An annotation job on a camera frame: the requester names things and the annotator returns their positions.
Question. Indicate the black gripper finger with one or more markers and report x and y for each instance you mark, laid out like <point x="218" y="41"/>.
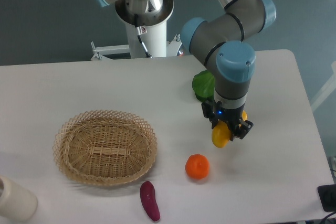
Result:
<point x="208" y="113"/>
<point x="240" y="129"/>

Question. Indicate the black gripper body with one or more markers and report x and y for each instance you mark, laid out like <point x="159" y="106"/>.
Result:
<point x="225" y="114"/>

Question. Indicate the yellow mango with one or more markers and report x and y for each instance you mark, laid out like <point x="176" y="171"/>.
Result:
<point x="221" y="134"/>

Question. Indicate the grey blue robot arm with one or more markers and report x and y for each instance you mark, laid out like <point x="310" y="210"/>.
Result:
<point x="218" y="45"/>

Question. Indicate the woven wicker basket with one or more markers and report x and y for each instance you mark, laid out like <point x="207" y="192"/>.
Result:
<point x="105" y="148"/>

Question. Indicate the green bok choy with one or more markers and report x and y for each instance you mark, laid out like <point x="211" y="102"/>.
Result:
<point x="203" y="85"/>

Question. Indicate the orange tangerine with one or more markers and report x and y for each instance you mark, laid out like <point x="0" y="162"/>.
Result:
<point x="197" y="166"/>

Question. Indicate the purple sweet potato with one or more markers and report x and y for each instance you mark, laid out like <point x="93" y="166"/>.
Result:
<point x="148" y="201"/>

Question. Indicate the black device at edge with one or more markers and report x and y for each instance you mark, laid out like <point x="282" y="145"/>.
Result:
<point x="327" y="197"/>

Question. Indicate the cream cylindrical container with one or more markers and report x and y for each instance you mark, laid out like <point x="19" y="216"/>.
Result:
<point x="17" y="203"/>

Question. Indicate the white table leg frame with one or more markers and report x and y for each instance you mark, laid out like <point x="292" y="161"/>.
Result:
<point x="324" y="91"/>

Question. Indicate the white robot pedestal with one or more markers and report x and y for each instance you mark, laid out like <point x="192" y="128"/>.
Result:
<point x="146" y="26"/>

